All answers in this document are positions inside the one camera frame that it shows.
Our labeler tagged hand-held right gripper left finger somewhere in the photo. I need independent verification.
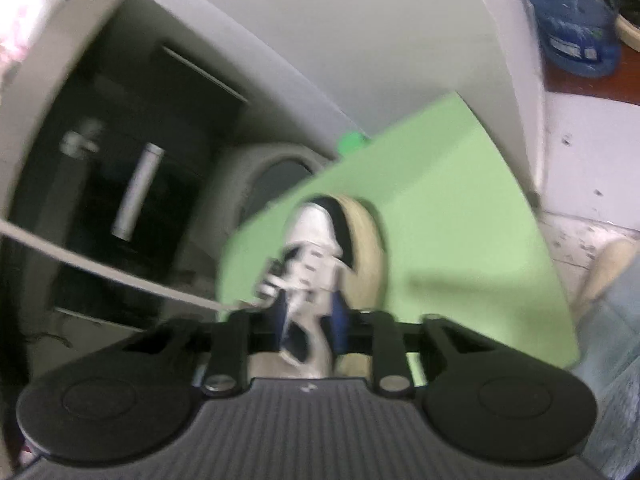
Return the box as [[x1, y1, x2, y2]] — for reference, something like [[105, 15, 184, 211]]
[[122, 292, 292, 397]]

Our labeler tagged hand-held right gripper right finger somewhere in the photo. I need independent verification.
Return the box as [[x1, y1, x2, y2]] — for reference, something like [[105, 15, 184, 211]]
[[330, 292, 503, 397]]

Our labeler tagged white and black sneaker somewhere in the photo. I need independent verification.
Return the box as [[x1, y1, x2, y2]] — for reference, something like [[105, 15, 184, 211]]
[[255, 194, 391, 378]]

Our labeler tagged white shoelace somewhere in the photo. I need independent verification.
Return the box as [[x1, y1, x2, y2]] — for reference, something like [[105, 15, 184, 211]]
[[0, 217, 281, 313]]

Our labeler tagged white round fan housing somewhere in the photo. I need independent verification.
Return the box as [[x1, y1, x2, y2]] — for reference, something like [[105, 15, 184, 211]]
[[200, 142, 333, 261]]

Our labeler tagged green foam board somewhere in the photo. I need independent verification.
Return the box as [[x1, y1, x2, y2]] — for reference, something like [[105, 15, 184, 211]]
[[216, 91, 581, 368]]

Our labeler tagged green round cap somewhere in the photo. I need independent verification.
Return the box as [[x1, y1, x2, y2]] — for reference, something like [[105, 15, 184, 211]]
[[339, 131, 368, 155]]

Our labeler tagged black cabinet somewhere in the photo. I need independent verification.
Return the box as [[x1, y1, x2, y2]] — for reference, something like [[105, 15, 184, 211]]
[[10, 0, 251, 331]]

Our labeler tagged white plastic valve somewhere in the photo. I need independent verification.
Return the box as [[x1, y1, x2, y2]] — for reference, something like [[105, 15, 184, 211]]
[[60, 119, 105, 157]]

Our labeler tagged beige slipper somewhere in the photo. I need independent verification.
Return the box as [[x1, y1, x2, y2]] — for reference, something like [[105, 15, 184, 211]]
[[570, 237, 640, 321]]

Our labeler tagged white board panel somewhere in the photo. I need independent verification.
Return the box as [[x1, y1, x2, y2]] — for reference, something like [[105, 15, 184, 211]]
[[100, 0, 548, 196]]

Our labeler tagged blue water jug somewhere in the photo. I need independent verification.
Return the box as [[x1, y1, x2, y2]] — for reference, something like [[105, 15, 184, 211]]
[[515, 0, 622, 78]]

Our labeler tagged tape roll with black cloth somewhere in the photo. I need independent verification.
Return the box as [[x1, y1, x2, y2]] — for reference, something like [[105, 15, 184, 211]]
[[614, 12, 640, 52]]

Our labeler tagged white cabinet handle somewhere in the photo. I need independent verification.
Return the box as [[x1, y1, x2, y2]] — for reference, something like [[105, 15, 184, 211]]
[[111, 142, 165, 241]]

